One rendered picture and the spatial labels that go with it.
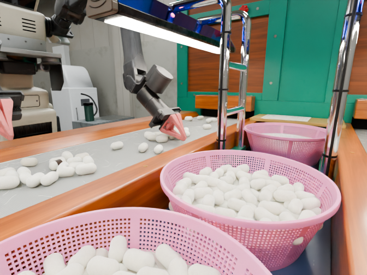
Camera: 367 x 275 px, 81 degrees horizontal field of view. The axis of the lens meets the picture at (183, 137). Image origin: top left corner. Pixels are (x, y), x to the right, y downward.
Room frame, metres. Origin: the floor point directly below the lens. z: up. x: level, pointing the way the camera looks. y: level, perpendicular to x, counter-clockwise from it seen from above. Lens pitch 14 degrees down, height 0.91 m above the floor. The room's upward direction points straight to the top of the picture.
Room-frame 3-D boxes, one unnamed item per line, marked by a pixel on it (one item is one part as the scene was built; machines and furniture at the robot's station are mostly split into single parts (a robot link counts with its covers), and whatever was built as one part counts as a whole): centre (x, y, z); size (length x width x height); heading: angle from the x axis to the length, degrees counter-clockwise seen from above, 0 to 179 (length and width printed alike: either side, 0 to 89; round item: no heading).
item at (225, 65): (0.66, -0.07, 0.90); 0.20 x 0.19 x 0.45; 147
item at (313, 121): (0.88, -0.46, 0.77); 0.33 x 0.15 x 0.01; 57
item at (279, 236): (0.33, -0.10, 0.72); 0.27 x 0.27 x 0.10
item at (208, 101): (1.11, -0.20, 0.83); 0.30 x 0.06 x 0.07; 57
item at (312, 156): (0.70, -0.34, 0.72); 0.27 x 0.27 x 0.10
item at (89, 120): (3.49, 1.33, 0.39); 0.82 x 0.65 x 0.79; 150
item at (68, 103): (4.03, 1.99, 0.63); 0.63 x 0.56 x 1.25; 60
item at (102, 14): (0.71, -0.01, 1.08); 0.62 x 0.08 x 0.07; 147
